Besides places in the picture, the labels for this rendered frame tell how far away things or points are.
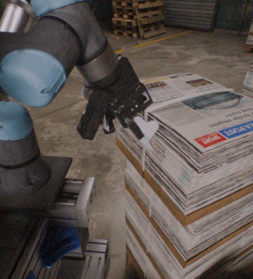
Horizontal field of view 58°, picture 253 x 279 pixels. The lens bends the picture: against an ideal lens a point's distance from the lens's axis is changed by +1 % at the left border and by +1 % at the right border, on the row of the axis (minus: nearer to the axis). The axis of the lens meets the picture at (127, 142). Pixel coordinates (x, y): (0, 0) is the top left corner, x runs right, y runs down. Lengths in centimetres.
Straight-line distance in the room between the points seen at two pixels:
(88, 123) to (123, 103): 8
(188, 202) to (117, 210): 117
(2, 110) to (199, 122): 48
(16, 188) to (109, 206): 107
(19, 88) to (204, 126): 36
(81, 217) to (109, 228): 87
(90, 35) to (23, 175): 44
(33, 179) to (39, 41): 46
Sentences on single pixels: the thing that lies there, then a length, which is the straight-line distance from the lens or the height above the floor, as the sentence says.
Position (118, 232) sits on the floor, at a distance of 158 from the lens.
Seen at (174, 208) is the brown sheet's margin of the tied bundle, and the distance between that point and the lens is 59.
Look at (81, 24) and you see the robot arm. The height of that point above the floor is 126.
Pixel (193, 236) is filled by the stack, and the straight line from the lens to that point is 67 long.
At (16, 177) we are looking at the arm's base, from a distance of 70.
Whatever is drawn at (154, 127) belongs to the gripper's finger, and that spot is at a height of 105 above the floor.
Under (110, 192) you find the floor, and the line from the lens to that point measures 179.
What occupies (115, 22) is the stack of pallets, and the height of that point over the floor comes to 32.
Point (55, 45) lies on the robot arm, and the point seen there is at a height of 125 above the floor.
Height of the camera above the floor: 132
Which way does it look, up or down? 35 degrees down
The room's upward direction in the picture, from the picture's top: straight up
